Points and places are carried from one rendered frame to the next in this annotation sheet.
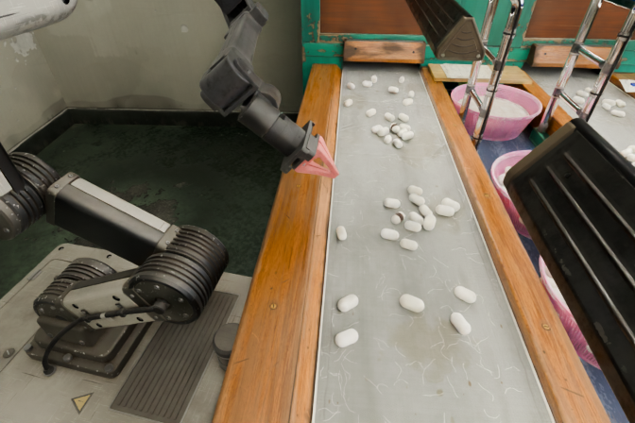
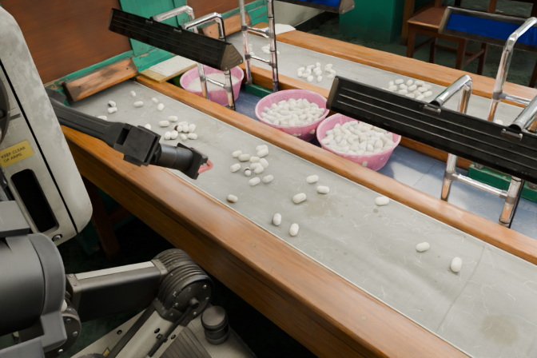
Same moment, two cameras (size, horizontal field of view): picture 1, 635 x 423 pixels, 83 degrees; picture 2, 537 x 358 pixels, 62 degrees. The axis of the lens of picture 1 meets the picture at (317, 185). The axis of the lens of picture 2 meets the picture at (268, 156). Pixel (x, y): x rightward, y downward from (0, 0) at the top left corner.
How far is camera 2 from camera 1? 0.72 m
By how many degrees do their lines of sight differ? 39
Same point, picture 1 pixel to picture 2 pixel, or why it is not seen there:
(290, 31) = not seen: outside the picture
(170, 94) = not seen: outside the picture
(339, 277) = (257, 216)
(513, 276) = (320, 157)
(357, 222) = (230, 188)
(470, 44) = (236, 57)
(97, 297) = (141, 345)
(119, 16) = not seen: outside the picture
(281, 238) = (211, 222)
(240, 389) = (285, 276)
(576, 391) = (375, 177)
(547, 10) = (195, 3)
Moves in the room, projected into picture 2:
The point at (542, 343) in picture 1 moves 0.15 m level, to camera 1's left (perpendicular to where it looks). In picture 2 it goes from (353, 171) to (325, 200)
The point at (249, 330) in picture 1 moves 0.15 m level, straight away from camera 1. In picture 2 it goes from (258, 260) to (200, 247)
